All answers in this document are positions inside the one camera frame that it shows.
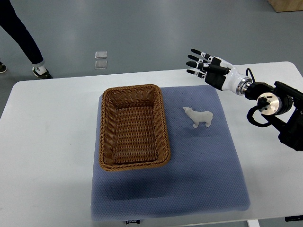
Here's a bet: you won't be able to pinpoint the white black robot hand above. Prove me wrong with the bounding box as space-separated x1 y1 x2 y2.
186 49 250 92

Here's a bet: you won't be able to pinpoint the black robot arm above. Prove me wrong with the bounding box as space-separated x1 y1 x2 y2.
186 49 303 151

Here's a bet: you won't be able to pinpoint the white bear figurine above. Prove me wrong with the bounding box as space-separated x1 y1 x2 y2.
183 107 213 128

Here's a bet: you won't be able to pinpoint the brown wicker basket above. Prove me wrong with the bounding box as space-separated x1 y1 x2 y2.
99 84 171 171

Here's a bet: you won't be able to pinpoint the wooden box corner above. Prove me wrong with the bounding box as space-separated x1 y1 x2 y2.
268 0 303 12

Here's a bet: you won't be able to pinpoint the lower metal floor plate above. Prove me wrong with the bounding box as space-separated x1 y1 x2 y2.
95 60 107 70

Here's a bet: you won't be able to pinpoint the metal floor plate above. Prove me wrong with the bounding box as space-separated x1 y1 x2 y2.
95 60 107 70
95 51 107 59

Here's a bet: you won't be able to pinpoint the upper metal floor plate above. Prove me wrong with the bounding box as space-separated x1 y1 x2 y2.
95 51 107 59

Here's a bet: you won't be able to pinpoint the white green sneaker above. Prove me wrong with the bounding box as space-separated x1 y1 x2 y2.
32 66 53 79

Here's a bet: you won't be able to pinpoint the black table control panel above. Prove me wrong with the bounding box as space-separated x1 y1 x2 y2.
285 215 303 222

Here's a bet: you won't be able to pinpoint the person leg dark trousers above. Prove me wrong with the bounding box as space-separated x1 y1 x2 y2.
0 0 45 67

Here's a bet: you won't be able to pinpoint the dark sneaker at edge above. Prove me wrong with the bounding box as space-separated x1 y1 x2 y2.
0 62 7 73

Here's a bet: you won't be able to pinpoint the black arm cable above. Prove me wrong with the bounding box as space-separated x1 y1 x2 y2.
245 68 273 127

